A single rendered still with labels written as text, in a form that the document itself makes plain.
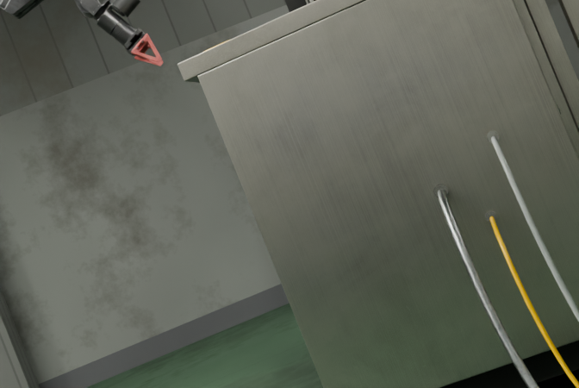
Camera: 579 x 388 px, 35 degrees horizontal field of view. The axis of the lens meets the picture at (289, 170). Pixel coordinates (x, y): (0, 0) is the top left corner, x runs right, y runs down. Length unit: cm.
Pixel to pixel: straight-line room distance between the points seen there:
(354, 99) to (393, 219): 25
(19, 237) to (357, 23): 385
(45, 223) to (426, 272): 380
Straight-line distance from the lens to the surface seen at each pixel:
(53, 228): 542
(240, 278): 533
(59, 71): 549
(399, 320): 187
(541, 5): 328
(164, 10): 548
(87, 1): 263
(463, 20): 183
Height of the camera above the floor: 56
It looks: 2 degrees up
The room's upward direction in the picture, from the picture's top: 22 degrees counter-clockwise
